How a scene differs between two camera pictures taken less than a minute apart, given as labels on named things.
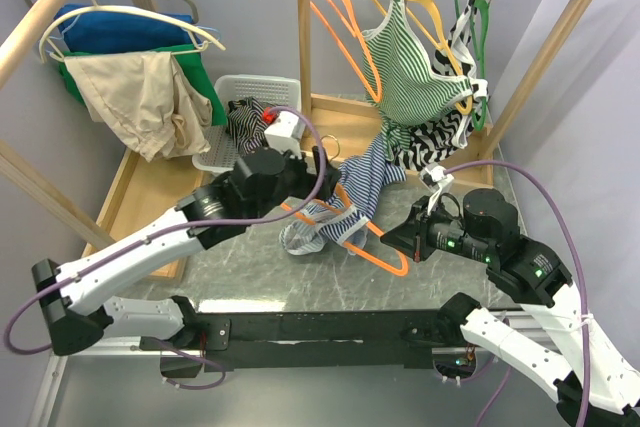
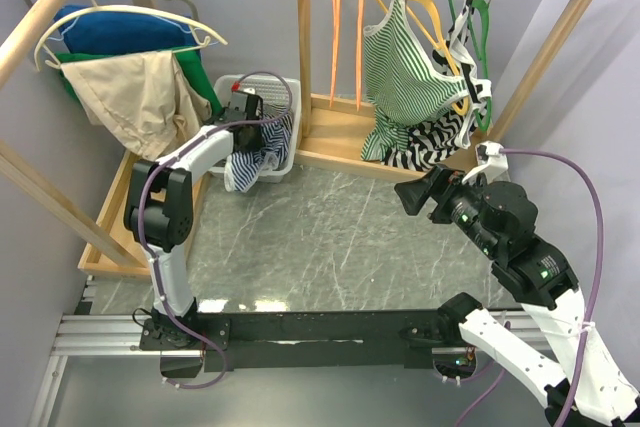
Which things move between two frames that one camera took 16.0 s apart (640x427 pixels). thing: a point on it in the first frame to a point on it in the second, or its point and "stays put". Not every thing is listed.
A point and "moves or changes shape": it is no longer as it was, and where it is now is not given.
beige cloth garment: [147, 100] stays put
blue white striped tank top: [344, 217] moves or changes shape
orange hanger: [348, 246] to [360, 21]
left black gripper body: [296, 182] to [255, 139]
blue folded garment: [114, 31] stays put
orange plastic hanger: [356, 32] to [335, 6]
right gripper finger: [404, 237] to [414, 193]
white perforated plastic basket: [270, 91] stays put
